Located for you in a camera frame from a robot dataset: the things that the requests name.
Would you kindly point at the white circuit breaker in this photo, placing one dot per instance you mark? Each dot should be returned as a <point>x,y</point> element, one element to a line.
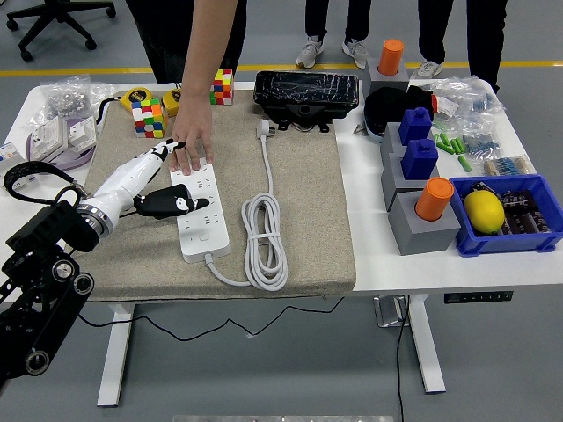
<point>9,154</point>

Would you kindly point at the person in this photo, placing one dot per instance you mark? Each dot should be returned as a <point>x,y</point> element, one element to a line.
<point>484,35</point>
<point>163,35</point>
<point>316,17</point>

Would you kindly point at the orange cylinder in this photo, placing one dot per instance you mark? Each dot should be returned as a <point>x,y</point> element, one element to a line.
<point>433,198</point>
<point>391,55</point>

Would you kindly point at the black office chair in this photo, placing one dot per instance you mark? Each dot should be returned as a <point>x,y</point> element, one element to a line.
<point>59,8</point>

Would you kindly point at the white wall socket box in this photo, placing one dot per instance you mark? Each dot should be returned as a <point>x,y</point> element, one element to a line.
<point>47,138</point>
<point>81,134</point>

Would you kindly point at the blue square peg block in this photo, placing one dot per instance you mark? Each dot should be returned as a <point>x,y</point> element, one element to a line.
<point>418,160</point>
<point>414,127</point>

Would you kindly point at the small metal clip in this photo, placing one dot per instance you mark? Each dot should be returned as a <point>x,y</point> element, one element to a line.
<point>359,128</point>

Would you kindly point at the round yellow tape measure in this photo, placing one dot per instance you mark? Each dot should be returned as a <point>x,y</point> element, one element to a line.
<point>135,99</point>

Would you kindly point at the purple plastic tray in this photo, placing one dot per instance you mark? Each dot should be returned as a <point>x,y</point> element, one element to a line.
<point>72,162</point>

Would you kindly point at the clear bag of screws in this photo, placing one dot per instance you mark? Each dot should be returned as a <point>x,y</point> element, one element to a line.
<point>63,99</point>

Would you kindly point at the yellow lemon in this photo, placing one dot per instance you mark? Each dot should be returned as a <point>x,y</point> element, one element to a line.
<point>484,213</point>

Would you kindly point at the large clear component bag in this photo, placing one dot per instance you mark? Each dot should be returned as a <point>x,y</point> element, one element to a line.
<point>470,94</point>

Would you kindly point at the clear bag of resistors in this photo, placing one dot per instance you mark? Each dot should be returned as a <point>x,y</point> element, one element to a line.
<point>506,166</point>

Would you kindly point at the blue plastic bin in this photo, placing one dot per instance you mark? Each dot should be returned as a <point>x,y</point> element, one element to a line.
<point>506,244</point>

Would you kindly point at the grey block with round hole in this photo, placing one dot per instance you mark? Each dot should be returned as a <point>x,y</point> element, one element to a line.
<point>374,81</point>
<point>422,237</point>

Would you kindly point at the black table control panel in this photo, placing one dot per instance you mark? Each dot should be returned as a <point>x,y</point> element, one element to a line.
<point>477,297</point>

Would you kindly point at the black cap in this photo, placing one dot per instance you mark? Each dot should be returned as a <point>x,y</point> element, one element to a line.
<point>382,107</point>

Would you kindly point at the black power adapter plug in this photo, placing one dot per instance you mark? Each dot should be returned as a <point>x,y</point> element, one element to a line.
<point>169,191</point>

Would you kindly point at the green cylinder piece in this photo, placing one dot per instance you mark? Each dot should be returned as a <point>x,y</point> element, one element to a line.
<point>460,145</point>
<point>445,143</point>
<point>453,146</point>
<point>464,163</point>
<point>437,140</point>

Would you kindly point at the small clear bag blue parts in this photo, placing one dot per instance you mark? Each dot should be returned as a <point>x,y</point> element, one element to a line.
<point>479,143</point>

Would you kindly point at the grey-brown fabric mat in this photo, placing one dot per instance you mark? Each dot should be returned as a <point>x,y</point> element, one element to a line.
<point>299,198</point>

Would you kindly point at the dark capacitor pile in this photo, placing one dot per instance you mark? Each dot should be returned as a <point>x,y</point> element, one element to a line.
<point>523,215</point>

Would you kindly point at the silver box under table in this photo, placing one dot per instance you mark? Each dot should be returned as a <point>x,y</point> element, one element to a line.
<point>389,310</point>

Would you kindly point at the white power strip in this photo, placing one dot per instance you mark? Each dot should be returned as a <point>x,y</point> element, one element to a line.
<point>209,248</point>

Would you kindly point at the black fabric bundle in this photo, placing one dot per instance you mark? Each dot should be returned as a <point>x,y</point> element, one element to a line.
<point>420,101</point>

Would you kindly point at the white table leg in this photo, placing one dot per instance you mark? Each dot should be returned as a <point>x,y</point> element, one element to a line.
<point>426,343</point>
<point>112,360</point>

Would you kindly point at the multicolour puzzle cube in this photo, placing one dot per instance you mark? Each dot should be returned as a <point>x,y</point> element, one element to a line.
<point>222,87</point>
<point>149,118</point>

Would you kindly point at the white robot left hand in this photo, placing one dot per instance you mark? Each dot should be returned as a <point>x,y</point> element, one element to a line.
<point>125,178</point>

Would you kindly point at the grey block with square hole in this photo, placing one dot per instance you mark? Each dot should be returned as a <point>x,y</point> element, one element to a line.
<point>389,143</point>
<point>391,180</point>

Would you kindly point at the black plastic-wrapped tray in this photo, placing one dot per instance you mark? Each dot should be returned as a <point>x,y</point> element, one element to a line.
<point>305,90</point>

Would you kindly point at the person's hand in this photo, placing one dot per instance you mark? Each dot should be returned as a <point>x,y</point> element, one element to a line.
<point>193,127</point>

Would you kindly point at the person's forearm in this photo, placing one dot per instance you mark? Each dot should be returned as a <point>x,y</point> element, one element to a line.
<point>206,48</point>

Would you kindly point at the square yellow tape measure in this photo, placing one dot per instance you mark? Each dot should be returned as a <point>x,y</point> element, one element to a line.
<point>170,103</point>

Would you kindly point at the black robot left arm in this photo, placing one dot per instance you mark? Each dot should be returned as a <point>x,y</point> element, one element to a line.
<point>39,281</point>

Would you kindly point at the black mounting bracket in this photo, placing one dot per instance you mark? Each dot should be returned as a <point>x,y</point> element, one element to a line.
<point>303,112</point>

